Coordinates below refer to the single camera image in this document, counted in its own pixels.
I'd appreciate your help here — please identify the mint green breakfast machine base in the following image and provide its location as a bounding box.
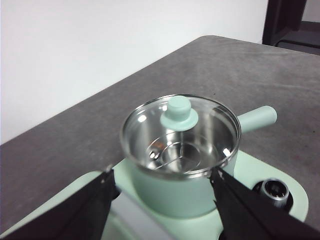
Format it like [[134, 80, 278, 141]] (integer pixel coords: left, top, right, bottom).
[[0, 149, 310, 240]]

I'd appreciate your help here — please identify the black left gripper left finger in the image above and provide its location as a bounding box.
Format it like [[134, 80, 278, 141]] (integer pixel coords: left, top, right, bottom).
[[0, 166, 116, 240]]

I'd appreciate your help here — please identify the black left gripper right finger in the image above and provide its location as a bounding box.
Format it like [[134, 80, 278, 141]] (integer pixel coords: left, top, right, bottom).
[[210, 169, 320, 240]]

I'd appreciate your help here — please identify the mint green griddle cover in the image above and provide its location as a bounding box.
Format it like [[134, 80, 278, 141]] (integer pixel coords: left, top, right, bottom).
[[0, 170, 176, 240]]

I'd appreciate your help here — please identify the mint green pot with handle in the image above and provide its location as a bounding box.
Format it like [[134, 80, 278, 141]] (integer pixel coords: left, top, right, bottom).
[[119, 94, 278, 219]]

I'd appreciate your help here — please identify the glass lid with green knob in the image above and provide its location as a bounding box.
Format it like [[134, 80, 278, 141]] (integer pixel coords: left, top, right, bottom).
[[119, 94, 242, 180]]

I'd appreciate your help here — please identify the silver control knob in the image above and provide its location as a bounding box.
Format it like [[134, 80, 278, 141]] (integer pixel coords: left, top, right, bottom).
[[259, 178, 288, 207]]

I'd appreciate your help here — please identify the dark frame structure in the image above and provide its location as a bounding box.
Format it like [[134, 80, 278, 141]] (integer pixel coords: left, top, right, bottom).
[[262, 0, 320, 55]]

